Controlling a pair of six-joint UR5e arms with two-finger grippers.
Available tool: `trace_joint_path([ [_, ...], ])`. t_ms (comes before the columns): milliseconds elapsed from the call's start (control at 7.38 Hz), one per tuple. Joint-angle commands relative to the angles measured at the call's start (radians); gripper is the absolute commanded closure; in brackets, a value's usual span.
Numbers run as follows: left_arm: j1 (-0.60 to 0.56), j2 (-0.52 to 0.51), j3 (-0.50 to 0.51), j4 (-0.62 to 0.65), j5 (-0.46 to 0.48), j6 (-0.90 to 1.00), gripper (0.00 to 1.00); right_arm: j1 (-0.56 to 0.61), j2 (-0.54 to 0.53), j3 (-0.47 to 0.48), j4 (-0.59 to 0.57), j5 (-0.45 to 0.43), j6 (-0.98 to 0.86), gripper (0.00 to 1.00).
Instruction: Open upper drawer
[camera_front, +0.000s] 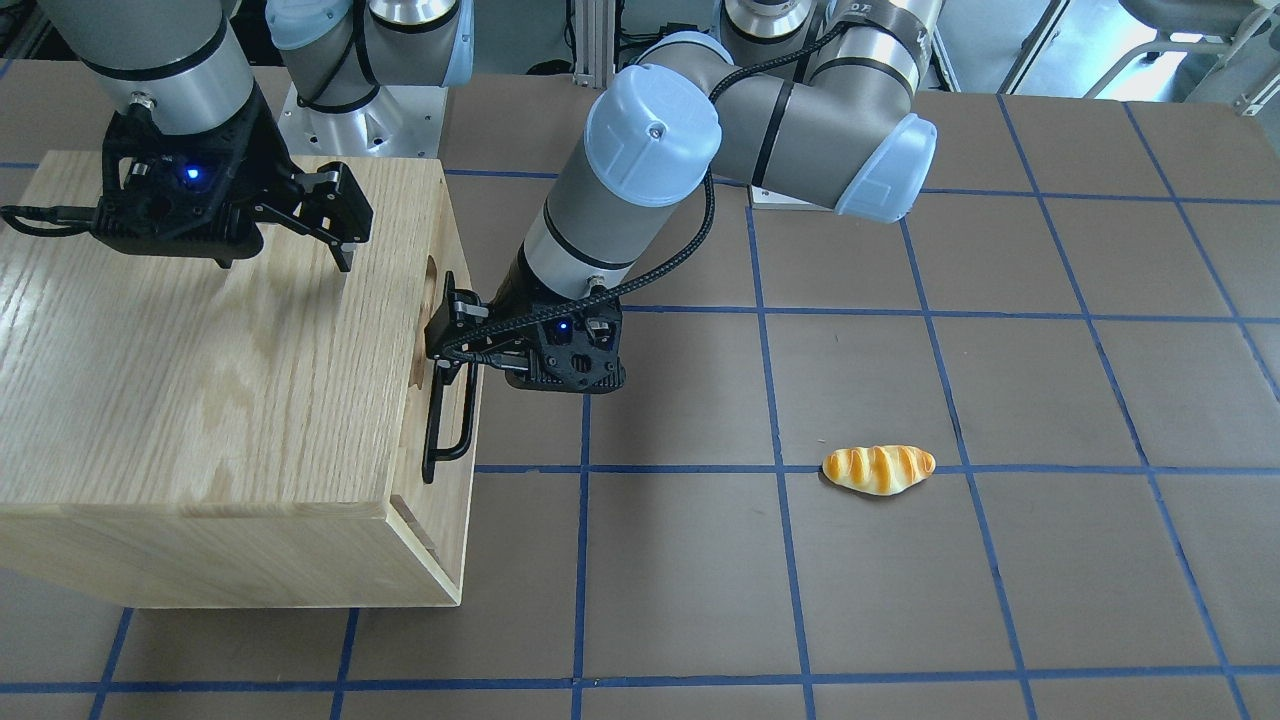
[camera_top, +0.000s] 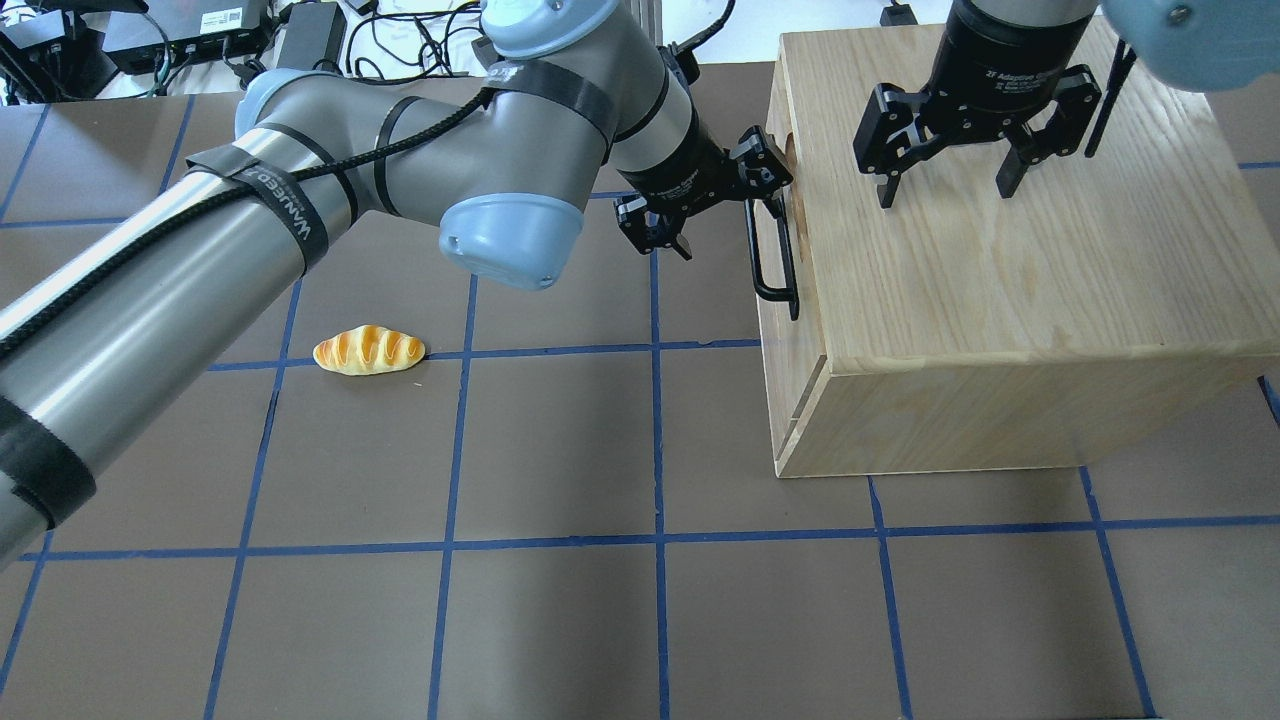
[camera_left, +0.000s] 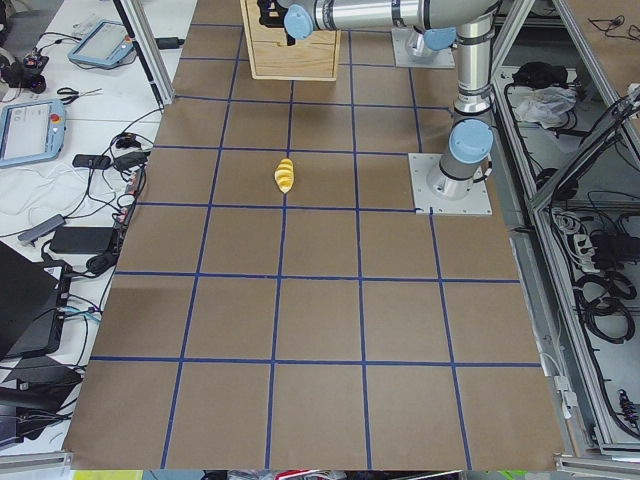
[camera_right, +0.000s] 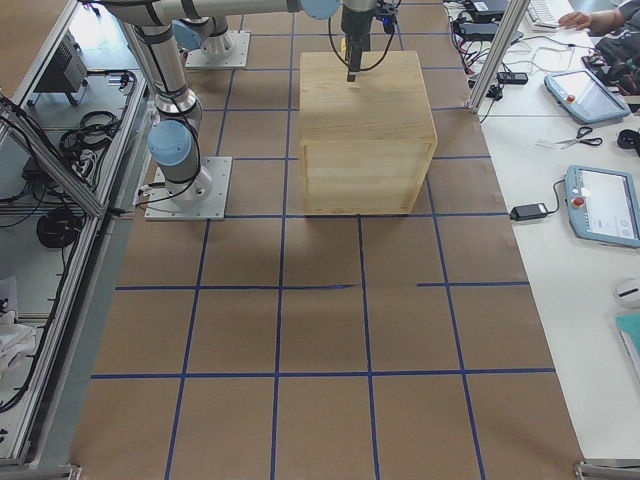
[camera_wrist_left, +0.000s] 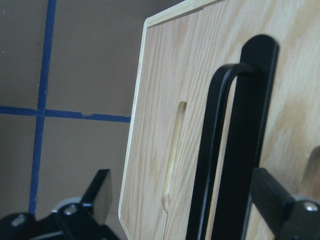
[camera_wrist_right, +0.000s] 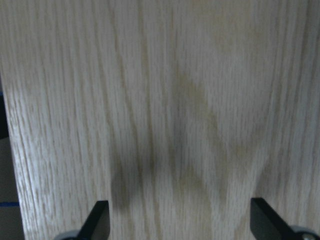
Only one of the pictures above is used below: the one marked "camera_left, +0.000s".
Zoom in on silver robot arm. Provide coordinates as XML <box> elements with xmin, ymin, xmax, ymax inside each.
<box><xmin>405</xmin><ymin>27</ymin><xmax>457</xmax><ymax>61</ymax></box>
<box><xmin>279</xmin><ymin>1</ymin><xmax>500</xmax><ymax>200</ymax></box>

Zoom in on light wooden drawer cabinet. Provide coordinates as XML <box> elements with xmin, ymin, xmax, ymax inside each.
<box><xmin>240</xmin><ymin>1</ymin><xmax>341</xmax><ymax>82</ymax></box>

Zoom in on toy bread loaf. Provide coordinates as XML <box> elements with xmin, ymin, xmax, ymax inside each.
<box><xmin>274</xmin><ymin>158</ymin><xmax>295</xmax><ymax>195</ymax></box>

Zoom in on black power adapter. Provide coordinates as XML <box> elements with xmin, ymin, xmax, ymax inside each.
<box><xmin>50</xmin><ymin>226</ymin><xmax>115</xmax><ymax>254</ymax></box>

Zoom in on white crumpled cloth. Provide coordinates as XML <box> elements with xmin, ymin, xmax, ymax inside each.
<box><xmin>514</xmin><ymin>86</ymin><xmax>577</xmax><ymax>129</ymax></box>

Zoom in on far blue teach pendant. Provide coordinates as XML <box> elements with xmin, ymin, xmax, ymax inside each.
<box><xmin>67</xmin><ymin>20</ymin><xmax>134</xmax><ymax>69</ymax></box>

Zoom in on blue teach pendant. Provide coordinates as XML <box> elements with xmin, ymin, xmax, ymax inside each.
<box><xmin>67</xmin><ymin>20</ymin><xmax>134</xmax><ymax>69</ymax></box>
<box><xmin>1</xmin><ymin>99</ymin><xmax>66</xmax><ymax>168</ymax></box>

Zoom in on black laptop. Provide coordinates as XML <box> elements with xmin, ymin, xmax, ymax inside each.
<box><xmin>1</xmin><ymin>244</ymin><xmax>71</xmax><ymax>360</ymax></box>

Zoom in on near blue teach pendant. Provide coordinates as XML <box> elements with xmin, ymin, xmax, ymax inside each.
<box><xmin>1</xmin><ymin>99</ymin><xmax>66</xmax><ymax>168</ymax></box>

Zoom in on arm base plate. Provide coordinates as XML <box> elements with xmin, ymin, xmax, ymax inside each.
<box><xmin>391</xmin><ymin>27</ymin><xmax>456</xmax><ymax>69</ymax></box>
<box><xmin>408</xmin><ymin>153</ymin><xmax>493</xmax><ymax>216</ymax></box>

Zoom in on aluminium frame post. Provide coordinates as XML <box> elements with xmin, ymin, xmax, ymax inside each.
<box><xmin>113</xmin><ymin>0</ymin><xmax>175</xmax><ymax>109</ymax></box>

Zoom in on black handled scissors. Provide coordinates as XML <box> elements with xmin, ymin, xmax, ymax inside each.
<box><xmin>56</xmin><ymin>87</ymin><xmax>103</xmax><ymax>105</ymax></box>

